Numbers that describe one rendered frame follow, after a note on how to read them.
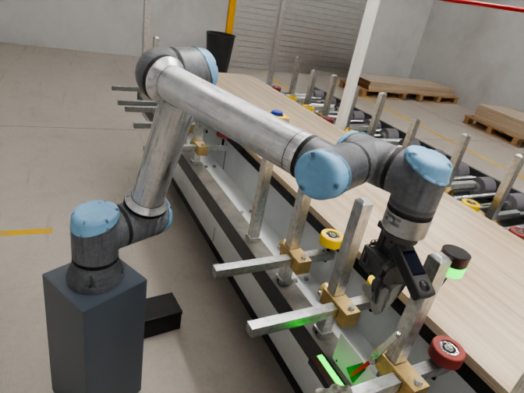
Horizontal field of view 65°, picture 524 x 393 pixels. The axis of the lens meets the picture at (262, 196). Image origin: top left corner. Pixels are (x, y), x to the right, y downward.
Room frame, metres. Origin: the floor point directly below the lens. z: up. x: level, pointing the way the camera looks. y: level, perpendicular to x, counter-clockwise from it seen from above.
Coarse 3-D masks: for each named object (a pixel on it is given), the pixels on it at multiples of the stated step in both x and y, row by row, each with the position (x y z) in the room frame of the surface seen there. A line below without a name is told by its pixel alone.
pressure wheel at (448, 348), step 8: (440, 336) 0.80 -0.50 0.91; (432, 344) 0.77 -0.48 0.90; (440, 344) 0.78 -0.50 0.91; (448, 344) 0.77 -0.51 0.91; (456, 344) 0.79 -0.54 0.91; (432, 352) 0.76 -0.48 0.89; (440, 352) 0.75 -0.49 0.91; (448, 352) 0.75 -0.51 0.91; (456, 352) 0.76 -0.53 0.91; (464, 352) 0.76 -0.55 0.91; (440, 360) 0.74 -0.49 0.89; (448, 360) 0.73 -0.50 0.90; (456, 360) 0.73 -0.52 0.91; (448, 368) 0.73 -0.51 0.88; (456, 368) 0.73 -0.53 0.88
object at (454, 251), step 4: (444, 248) 0.77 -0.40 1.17; (448, 248) 0.77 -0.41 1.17; (452, 248) 0.77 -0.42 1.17; (456, 248) 0.78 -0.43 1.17; (460, 248) 0.78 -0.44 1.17; (448, 252) 0.76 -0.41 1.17; (452, 252) 0.76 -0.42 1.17; (456, 252) 0.76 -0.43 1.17; (460, 252) 0.76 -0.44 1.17; (464, 252) 0.77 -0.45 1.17; (452, 256) 0.74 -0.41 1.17; (456, 256) 0.75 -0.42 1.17; (460, 256) 0.75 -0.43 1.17; (464, 256) 0.75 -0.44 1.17; (468, 256) 0.75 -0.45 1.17; (444, 280) 0.76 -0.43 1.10; (440, 288) 0.73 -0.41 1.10
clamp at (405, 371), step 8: (384, 352) 0.75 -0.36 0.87; (384, 360) 0.73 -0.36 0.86; (384, 368) 0.72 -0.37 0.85; (392, 368) 0.71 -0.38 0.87; (400, 368) 0.71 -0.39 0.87; (408, 368) 0.71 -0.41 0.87; (400, 376) 0.69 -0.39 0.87; (408, 376) 0.69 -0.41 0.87; (416, 376) 0.70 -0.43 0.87; (408, 384) 0.67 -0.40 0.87; (424, 384) 0.67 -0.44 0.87; (400, 392) 0.67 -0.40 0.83; (408, 392) 0.66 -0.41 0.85; (416, 392) 0.65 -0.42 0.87; (424, 392) 0.67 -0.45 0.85
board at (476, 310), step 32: (256, 96) 2.93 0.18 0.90; (320, 128) 2.45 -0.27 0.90; (256, 160) 1.80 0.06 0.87; (352, 192) 1.59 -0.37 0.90; (384, 192) 1.66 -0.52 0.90; (448, 224) 1.46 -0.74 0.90; (480, 224) 1.52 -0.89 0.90; (480, 256) 1.26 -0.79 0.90; (512, 256) 1.30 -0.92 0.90; (448, 288) 1.03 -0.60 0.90; (480, 288) 1.06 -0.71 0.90; (512, 288) 1.09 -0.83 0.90; (448, 320) 0.88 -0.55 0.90; (480, 320) 0.90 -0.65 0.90; (512, 320) 0.93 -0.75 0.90; (480, 352) 0.78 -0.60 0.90; (512, 352) 0.80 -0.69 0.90; (512, 384) 0.70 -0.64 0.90
